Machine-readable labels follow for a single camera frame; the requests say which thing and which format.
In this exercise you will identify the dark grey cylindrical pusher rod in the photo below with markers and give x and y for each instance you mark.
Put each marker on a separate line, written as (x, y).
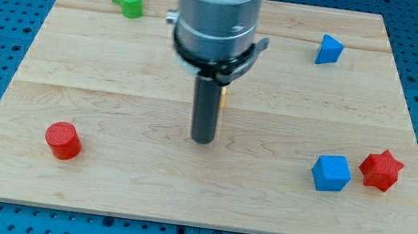
(206, 102)

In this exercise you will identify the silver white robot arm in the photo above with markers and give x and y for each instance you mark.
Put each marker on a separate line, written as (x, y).
(214, 40)

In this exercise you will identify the blue cube block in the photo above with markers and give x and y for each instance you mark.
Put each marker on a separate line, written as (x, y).
(331, 173)

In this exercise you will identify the yellow block behind rod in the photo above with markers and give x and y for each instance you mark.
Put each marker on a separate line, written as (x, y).
(222, 98)

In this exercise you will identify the green cylinder block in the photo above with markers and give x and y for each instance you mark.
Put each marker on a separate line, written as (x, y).
(131, 8)

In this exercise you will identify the wooden board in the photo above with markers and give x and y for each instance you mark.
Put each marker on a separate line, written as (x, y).
(117, 81)

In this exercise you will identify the blue triangular prism block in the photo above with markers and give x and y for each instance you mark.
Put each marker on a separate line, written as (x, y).
(329, 50)

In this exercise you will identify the red cylinder block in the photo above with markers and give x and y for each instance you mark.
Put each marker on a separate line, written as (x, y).
(63, 140)

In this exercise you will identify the red star block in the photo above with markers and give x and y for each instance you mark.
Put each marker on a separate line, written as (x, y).
(380, 170)

